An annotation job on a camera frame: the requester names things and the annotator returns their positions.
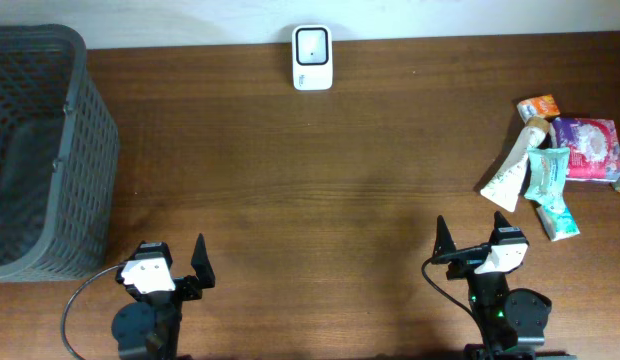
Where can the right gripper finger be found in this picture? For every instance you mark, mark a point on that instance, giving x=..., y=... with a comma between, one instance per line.
x=500, y=222
x=444, y=243

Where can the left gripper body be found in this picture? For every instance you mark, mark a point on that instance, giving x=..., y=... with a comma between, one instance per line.
x=186, y=289

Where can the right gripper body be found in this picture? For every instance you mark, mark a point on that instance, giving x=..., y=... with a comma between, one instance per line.
x=465, y=262

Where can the white green tube brown cap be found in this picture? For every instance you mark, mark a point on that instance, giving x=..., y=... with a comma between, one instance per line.
x=504, y=187

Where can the small teal tissue pack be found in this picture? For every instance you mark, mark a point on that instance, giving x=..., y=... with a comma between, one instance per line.
x=558, y=223

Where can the teal wet wipe pouch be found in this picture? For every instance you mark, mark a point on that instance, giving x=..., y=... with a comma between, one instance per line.
x=549, y=169

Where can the purple white tissue pack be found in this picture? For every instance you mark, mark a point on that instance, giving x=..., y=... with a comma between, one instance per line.
x=594, y=148

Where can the small orange tissue pack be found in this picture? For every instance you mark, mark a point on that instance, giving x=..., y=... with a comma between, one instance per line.
x=543, y=106

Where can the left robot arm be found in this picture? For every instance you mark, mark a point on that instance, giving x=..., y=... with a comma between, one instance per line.
x=149, y=327

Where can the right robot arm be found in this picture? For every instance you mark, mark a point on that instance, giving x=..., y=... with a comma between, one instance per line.
x=511, y=322

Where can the grey plastic mesh basket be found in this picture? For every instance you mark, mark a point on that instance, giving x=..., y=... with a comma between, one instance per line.
x=59, y=149

